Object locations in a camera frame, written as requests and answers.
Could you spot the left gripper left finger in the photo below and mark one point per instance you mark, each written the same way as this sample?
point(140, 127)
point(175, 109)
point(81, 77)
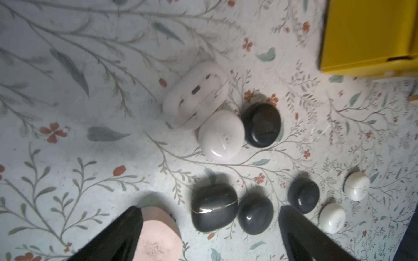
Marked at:
point(117, 242)

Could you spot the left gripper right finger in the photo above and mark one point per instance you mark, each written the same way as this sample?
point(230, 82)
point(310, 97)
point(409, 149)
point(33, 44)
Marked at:
point(303, 241)

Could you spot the pink oval earphone case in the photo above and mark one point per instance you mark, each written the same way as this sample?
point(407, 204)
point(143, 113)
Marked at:
point(160, 238)

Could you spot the white round earphone case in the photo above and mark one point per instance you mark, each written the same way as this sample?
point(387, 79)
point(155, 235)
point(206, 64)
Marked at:
point(332, 218)
point(356, 186)
point(221, 136)

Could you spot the yellow drawer cabinet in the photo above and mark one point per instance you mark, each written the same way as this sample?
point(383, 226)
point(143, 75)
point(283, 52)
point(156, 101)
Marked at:
point(371, 39)

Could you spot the black round earphone case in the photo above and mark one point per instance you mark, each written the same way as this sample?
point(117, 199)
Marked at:
point(304, 195)
point(262, 123)

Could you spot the black oval earphone case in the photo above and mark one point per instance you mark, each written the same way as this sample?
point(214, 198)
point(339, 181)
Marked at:
point(255, 213)

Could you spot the black square earphone case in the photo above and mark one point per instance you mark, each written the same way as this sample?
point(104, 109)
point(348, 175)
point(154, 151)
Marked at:
point(214, 207)

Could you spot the white oblong earphone case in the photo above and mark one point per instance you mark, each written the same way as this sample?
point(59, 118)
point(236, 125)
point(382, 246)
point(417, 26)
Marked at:
point(196, 96)

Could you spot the wooden easel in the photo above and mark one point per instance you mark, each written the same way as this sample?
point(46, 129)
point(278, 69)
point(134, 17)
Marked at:
point(413, 99)

